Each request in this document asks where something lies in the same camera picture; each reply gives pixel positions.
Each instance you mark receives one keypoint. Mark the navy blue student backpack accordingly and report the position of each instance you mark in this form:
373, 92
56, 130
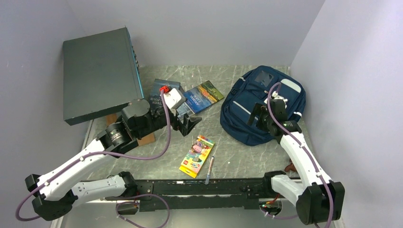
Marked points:
250, 89

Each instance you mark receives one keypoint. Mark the yellow crayon box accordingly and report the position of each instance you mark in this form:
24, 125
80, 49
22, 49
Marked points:
196, 156

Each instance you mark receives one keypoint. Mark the Animal Farm book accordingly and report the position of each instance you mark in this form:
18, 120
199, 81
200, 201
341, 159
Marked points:
199, 98

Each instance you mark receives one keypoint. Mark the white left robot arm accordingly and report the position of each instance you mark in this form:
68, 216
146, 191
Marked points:
54, 194

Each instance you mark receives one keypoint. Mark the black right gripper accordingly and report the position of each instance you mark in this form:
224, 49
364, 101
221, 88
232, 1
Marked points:
260, 110

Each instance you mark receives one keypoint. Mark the Nineteen Eighty-Four book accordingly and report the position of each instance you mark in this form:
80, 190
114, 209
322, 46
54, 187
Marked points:
155, 98

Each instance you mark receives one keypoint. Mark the wooden board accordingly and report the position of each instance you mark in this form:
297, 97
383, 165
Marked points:
111, 118

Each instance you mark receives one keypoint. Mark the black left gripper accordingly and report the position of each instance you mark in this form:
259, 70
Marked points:
188, 124

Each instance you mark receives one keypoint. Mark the dark grey metal equipment box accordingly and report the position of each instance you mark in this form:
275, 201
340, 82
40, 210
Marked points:
100, 75

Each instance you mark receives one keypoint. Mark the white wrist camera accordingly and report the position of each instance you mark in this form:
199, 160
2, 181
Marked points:
276, 96
173, 99

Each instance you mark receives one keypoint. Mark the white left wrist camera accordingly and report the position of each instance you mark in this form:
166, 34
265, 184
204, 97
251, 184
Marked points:
173, 99

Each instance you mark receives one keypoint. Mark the blue pen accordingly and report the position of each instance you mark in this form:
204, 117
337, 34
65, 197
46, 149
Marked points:
212, 159

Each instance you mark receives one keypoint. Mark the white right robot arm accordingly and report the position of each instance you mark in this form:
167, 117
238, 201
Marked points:
317, 198

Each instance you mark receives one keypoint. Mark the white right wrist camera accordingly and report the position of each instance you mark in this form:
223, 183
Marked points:
276, 96

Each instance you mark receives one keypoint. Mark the copper pipe fitting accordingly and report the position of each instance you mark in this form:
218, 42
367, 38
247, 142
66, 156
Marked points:
290, 167

